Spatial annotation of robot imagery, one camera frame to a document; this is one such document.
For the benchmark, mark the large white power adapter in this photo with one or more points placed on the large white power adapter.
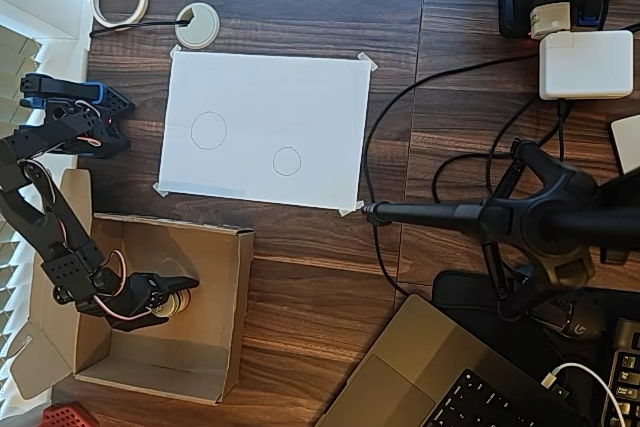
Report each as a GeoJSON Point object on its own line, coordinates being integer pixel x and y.
{"type": "Point", "coordinates": [585, 64]}

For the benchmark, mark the white paper sheet with circles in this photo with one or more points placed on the white paper sheet with circles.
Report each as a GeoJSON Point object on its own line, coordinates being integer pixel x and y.
{"type": "Point", "coordinates": [280, 107]}

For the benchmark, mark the black keyboard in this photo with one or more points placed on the black keyboard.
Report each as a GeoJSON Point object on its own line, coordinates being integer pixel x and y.
{"type": "Point", "coordinates": [627, 372]}

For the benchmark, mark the masking tape corner piece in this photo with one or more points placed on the masking tape corner piece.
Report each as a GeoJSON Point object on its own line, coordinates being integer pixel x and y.
{"type": "Point", "coordinates": [176, 51]}
{"type": "Point", "coordinates": [367, 61]}
{"type": "Point", "coordinates": [350, 209]}
{"type": "Point", "coordinates": [161, 190]}

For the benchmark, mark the open brown cardboard box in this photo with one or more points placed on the open brown cardboard box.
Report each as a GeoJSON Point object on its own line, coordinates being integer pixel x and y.
{"type": "Point", "coordinates": [165, 347]}

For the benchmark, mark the black Logitech computer mouse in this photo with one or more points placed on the black Logitech computer mouse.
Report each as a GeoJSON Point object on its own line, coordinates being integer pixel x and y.
{"type": "Point", "coordinates": [582, 324]}

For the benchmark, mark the black tripod stand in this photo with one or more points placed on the black tripod stand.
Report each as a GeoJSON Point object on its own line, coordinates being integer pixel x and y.
{"type": "Point", "coordinates": [540, 217]}

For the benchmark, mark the small white plug adapter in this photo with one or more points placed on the small white plug adapter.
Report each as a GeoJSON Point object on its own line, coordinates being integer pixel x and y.
{"type": "Point", "coordinates": [550, 19]}

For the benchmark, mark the black mouse pad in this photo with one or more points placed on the black mouse pad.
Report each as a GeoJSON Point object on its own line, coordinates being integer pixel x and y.
{"type": "Point", "coordinates": [460, 287]}

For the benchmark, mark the vertical window blinds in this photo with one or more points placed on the vertical window blinds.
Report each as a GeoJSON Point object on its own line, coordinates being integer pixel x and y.
{"type": "Point", "coordinates": [15, 62]}

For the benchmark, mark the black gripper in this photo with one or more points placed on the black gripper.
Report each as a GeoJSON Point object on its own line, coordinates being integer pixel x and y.
{"type": "Point", "coordinates": [143, 291]}

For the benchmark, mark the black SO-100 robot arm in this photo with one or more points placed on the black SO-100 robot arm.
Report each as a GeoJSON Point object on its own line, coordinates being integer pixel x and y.
{"type": "Point", "coordinates": [55, 207]}

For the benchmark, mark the grey laptop computer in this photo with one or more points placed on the grey laptop computer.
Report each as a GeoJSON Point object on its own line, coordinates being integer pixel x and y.
{"type": "Point", "coordinates": [400, 387]}

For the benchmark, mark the silver flat device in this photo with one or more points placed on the silver flat device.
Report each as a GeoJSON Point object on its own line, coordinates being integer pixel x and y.
{"type": "Point", "coordinates": [627, 144]}

